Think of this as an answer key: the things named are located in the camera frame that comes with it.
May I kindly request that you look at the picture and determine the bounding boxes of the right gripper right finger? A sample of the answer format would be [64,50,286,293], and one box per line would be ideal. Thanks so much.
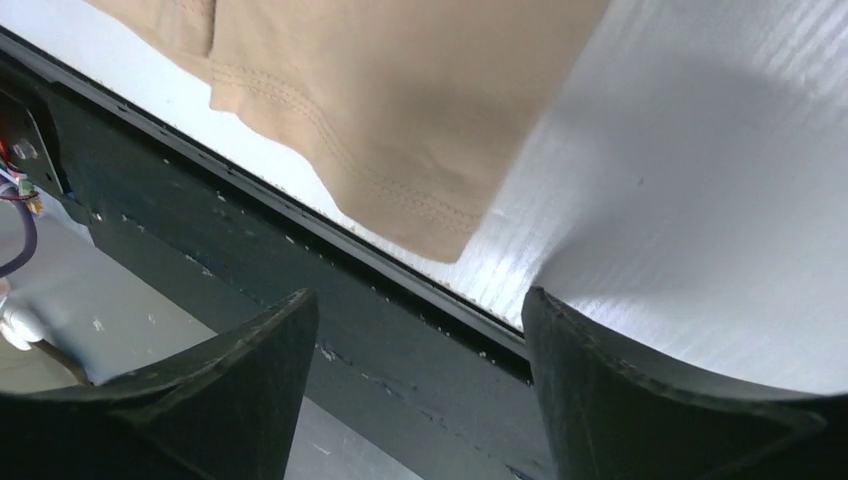
[522,287,847,479]

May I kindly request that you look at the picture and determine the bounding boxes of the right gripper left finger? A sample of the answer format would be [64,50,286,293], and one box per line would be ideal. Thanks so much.
[1,290,319,479]

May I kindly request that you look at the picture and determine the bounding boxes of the beige t shirt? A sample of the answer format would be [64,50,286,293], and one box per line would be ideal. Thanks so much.
[97,0,608,263]

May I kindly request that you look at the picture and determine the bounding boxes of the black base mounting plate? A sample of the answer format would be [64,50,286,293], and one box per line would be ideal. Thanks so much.
[1,30,555,479]

